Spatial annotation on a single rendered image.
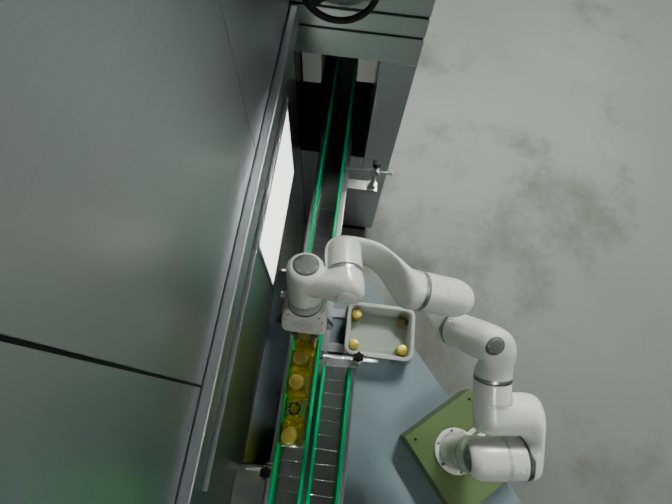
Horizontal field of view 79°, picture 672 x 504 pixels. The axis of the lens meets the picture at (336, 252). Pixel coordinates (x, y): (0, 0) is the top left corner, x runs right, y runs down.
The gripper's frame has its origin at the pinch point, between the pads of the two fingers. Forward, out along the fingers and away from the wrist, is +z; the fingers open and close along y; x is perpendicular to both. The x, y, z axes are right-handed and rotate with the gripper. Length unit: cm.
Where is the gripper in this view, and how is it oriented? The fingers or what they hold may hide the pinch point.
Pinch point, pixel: (304, 332)
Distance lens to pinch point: 101.2
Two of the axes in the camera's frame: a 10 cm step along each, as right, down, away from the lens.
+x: 1.1, -7.9, 6.0
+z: -0.7, 6.0, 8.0
